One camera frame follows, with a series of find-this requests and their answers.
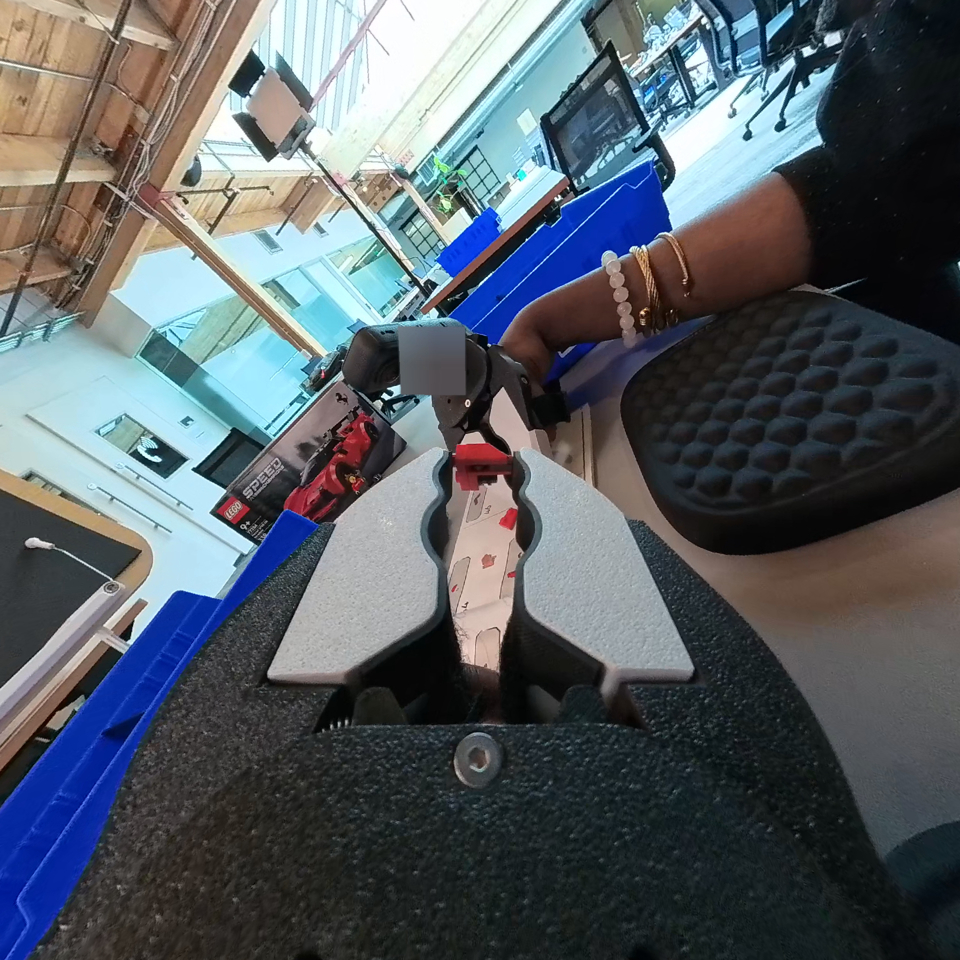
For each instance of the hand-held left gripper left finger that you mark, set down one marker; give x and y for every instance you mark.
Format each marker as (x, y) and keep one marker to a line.
(367, 585)

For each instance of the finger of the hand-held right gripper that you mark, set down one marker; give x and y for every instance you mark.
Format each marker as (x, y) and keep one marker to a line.
(493, 435)
(452, 420)

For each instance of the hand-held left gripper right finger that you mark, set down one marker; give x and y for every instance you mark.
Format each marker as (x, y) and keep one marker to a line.
(600, 585)

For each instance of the red lego assembly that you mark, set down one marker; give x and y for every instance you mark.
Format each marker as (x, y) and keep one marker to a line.
(472, 461)

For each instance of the lego set box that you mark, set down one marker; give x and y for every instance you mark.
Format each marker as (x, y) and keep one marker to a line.
(315, 465)

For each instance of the person's right hand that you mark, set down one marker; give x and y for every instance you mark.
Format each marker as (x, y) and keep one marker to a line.
(562, 326)

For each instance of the instruction booklet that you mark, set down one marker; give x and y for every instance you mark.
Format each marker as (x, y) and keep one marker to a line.
(480, 555)

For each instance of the blue plastic bin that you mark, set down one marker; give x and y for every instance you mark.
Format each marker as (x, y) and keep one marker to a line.
(570, 240)
(469, 247)

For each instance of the black bag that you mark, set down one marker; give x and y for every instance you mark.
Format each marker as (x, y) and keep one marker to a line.
(322, 373)

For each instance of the wooden edge table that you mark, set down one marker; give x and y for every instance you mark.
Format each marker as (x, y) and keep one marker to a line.
(536, 189)

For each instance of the green potted plant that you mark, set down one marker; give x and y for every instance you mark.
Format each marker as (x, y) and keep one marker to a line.
(450, 184)

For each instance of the black light stand pole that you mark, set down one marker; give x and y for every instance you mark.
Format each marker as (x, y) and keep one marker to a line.
(360, 214)

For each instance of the gold bangle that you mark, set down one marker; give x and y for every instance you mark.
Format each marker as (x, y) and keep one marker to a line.
(681, 262)

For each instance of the black honeycomb wrist rest pad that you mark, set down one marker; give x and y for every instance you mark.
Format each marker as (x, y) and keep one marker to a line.
(787, 420)

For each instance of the black phone sign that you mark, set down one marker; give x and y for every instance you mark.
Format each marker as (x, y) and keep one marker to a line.
(146, 450)

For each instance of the black mesh office chair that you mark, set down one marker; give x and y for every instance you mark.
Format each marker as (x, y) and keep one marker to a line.
(600, 120)
(757, 45)

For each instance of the white rolled tube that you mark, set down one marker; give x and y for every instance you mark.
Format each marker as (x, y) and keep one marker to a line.
(60, 646)

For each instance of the wood framed black board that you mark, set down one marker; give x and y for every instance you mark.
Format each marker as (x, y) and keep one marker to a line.
(52, 570)

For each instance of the large blue divided bin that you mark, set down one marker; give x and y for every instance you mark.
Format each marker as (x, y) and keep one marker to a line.
(90, 750)

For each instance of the studio light panel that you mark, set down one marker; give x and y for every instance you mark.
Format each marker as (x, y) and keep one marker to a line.
(277, 105)

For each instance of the person's black sweater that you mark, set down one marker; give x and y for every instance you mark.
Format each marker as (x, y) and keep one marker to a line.
(885, 150)

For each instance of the dome security camera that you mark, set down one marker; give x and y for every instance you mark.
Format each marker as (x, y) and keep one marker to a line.
(192, 174)

